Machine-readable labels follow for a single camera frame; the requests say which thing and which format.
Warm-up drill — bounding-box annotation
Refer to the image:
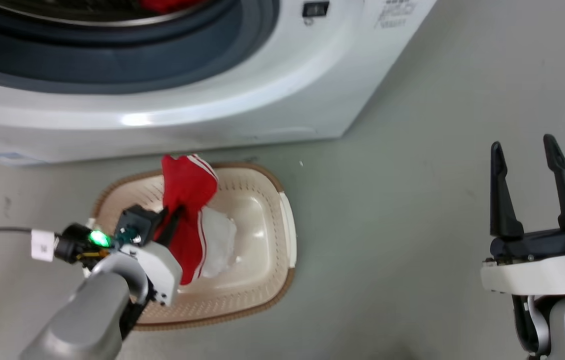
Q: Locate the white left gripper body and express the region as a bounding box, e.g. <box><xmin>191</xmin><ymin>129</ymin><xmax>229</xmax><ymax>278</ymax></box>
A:
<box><xmin>121</xmin><ymin>240</ymin><xmax>184</xmax><ymax>307</ymax></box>

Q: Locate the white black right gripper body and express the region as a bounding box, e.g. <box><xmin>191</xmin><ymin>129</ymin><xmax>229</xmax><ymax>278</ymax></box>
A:
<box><xmin>480</xmin><ymin>223</ymin><xmax>565</xmax><ymax>296</ymax></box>

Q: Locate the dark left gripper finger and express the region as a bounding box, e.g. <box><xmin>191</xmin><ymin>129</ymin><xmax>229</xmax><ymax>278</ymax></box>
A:
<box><xmin>154</xmin><ymin>209</ymin><xmax>170</xmax><ymax>241</ymax></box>
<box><xmin>166</xmin><ymin>205</ymin><xmax>187</xmax><ymax>247</ymax></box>

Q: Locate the red garment with white stripes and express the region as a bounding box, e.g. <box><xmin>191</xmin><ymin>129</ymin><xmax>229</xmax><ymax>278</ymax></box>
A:
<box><xmin>154</xmin><ymin>154</ymin><xmax>219</xmax><ymax>286</ymax></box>

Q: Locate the beige plastic laundry basket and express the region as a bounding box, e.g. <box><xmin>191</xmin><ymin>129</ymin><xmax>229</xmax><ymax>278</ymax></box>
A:
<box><xmin>85</xmin><ymin>162</ymin><xmax>297</xmax><ymax>331</ymax></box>

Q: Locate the white front-load washing machine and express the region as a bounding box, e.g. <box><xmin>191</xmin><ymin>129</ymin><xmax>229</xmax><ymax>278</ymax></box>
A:
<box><xmin>0</xmin><ymin>0</ymin><xmax>438</xmax><ymax>166</ymax></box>

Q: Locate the steel washing machine drum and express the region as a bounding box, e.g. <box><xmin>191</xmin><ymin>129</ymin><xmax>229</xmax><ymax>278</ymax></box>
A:
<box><xmin>0</xmin><ymin>0</ymin><xmax>213</xmax><ymax>27</ymax></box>

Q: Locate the black connector with green light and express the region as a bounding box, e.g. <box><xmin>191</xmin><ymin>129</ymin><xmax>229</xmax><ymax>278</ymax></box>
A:
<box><xmin>54</xmin><ymin>223</ymin><xmax>113</xmax><ymax>264</ymax></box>

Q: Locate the dark grey door gasket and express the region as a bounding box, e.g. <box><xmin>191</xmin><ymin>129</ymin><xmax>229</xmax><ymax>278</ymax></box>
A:
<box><xmin>0</xmin><ymin>0</ymin><xmax>280</xmax><ymax>95</ymax></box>

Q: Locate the red garment in drum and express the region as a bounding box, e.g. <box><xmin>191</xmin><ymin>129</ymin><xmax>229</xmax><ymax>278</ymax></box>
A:
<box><xmin>140</xmin><ymin>0</ymin><xmax>203</xmax><ymax>14</ymax></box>

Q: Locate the black door latch slot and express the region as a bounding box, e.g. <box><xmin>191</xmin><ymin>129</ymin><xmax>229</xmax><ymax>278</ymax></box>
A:
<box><xmin>302</xmin><ymin>1</ymin><xmax>330</xmax><ymax>25</ymax></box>

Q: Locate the white cable tag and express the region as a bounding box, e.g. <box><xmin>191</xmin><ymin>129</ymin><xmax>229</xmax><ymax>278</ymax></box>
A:
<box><xmin>30</xmin><ymin>229</ymin><xmax>57</xmax><ymax>263</ymax></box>

